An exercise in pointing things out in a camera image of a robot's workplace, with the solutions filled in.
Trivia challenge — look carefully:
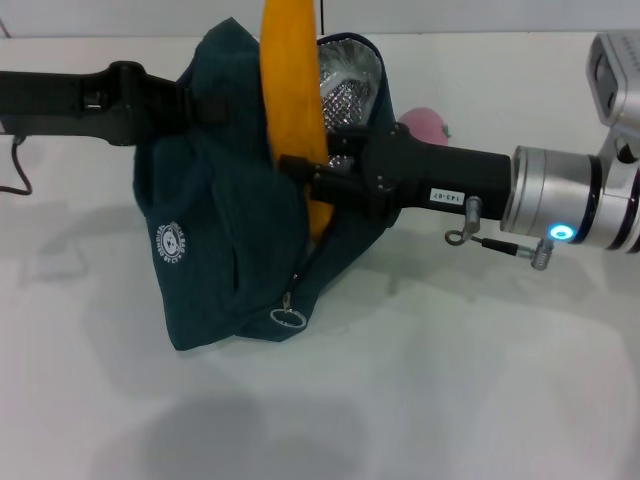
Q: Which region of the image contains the pink toy peach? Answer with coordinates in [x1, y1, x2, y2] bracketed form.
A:
[397, 105, 454, 148]

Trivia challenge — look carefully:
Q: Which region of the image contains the dark teal insulated lunch bag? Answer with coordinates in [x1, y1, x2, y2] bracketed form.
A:
[132, 17, 402, 354]

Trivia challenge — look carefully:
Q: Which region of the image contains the dark gripper cable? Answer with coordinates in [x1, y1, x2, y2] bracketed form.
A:
[445, 195, 559, 272]
[0, 133, 34, 197]

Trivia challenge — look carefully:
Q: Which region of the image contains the dark right gripper cable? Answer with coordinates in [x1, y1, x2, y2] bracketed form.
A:
[445, 195, 559, 272]

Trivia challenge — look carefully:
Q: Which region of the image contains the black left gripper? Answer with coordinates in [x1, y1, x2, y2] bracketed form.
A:
[0, 60, 232, 148]

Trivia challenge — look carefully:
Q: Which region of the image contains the dark left gripper cable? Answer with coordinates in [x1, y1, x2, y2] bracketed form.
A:
[0, 133, 34, 197]

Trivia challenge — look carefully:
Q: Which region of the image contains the yellow banana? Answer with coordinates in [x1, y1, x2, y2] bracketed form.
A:
[257, 0, 332, 243]

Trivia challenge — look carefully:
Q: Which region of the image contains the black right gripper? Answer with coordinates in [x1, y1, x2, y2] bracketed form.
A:
[277, 124, 515, 222]

